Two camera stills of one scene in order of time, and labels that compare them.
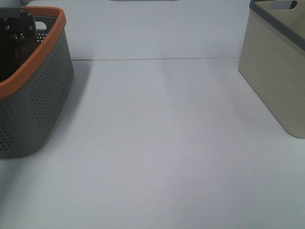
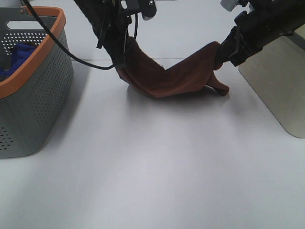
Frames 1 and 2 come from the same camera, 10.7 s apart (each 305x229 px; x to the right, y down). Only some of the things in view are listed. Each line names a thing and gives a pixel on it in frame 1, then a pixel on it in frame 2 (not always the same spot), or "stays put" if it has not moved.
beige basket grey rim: (272, 57) stays put
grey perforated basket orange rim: (30, 99) stays put
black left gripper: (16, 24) to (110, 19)
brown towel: (23, 49) to (193, 73)
